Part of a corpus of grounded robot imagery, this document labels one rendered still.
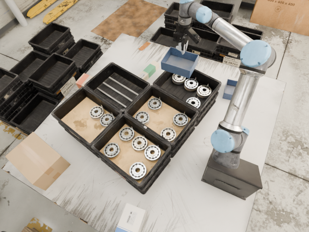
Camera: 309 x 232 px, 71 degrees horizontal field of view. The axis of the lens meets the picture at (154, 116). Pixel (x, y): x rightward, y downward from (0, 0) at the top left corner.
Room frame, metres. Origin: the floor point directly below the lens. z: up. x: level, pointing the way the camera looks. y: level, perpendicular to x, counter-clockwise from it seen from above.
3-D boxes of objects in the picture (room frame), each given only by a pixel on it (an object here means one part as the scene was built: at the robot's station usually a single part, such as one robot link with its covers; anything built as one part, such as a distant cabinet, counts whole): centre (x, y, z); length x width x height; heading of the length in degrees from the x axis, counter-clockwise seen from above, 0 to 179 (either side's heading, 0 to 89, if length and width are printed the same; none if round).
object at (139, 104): (0.76, -0.05, 0.87); 0.40 x 0.30 x 0.11; 46
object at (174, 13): (2.52, -0.51, 0.31); 0.40 x 0.30 x 0.34; 57
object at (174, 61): (1.02, -0.20, 1.10); 0.20 x 0.15 x 0.07; 57
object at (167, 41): (2.19, -0.29, 0.26); 0.40 x 0.30 x 0.23; 57
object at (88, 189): (0.83, 0.00, 0.35); 1.60 x 1.60 x 0.70; 57
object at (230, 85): (1.00, -0.67, 0.74); 0.20 x 0.15 x 0.07; 65
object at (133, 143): (0.59, 0.11, 0.86); 0.10 x 0.10 x 0.01
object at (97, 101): (0.82, 0.45, 0.87); 0.40 x 0.30 x 0.11; 46
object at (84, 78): (1.25, 0.53, 0.74); 0.16 x 0.12 x 0.07; 57
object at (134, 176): (0.42, 0.14, 0.86); 0.10 x 0.10 x 0.01
